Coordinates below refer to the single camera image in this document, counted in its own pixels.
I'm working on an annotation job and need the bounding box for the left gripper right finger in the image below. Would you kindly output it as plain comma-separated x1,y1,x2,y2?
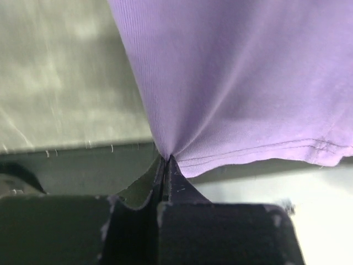
157,157,304,264

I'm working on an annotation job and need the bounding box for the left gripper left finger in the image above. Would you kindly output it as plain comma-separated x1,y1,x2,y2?
1,157,165,264

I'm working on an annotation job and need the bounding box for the lilac purple t-shirt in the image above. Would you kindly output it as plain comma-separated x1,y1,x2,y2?
109,0,352,177

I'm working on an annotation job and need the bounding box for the black base beam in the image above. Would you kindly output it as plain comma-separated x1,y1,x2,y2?
1,142,158,195

